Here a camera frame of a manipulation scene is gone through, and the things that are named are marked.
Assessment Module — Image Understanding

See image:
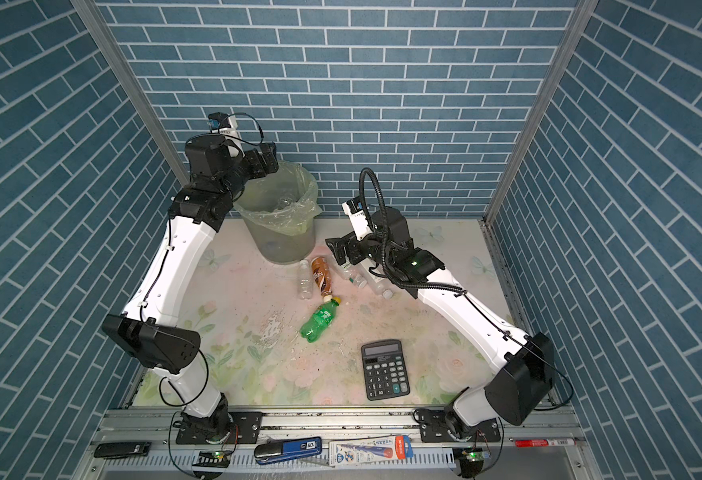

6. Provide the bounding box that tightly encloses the green plastic bin liner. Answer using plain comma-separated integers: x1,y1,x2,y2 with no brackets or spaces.
234,160,322,236

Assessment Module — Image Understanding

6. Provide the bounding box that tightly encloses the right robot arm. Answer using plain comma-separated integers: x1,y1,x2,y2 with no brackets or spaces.
326,167,560,437

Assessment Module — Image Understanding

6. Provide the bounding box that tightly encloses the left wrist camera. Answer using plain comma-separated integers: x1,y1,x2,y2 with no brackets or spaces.
208,112,239,138

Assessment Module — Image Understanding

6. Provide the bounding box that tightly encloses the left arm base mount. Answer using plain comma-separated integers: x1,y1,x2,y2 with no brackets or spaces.
173,409,263,445

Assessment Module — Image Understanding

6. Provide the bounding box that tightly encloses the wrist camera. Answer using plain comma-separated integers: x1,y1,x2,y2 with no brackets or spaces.
343,197,372,241
208,112,239,138

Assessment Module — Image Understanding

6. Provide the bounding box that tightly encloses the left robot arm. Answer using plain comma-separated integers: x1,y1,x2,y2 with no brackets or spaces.
102,132,279,419

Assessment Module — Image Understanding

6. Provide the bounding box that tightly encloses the clear bottle white barcode label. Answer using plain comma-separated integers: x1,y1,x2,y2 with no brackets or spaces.
363,270,394,299

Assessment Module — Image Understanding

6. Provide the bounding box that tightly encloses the clear ribbed bottle white cap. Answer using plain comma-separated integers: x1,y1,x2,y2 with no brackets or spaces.
298,259,315,300

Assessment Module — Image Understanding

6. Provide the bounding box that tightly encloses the aluminium rail frame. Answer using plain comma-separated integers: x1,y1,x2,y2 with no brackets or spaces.
73,406,602,479

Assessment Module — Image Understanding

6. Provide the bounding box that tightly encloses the red marker pen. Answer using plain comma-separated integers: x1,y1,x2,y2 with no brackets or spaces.
514,438,576,448

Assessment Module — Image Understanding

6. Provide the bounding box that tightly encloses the grey mesh waste bin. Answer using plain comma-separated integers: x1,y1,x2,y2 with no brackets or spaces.
233,160,322,265

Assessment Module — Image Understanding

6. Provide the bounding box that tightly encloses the black remote device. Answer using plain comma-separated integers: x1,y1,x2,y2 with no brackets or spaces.
93,441,151,460

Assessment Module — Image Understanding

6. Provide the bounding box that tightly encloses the brown Nescafe coffee bottle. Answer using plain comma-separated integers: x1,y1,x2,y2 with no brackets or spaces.
311,256,333,301

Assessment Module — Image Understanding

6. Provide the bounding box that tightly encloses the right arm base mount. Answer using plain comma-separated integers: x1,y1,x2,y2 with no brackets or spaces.
412,408,502,443

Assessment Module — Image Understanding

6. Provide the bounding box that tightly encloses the white red pen package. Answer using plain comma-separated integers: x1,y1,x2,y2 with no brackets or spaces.
328,435,414,467

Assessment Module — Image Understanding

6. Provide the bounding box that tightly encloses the black desk calculator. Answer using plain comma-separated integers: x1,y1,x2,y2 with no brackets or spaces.
361,339,411,401

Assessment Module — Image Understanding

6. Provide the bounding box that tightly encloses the green Sprite bottle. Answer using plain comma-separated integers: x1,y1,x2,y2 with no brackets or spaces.
300,296,342,343

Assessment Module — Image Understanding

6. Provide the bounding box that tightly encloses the blue black stapler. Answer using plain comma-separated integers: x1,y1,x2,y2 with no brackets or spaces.
254,437,323,465

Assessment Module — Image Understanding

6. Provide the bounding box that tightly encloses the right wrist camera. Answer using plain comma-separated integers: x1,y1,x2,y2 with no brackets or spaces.
343,197,372,241

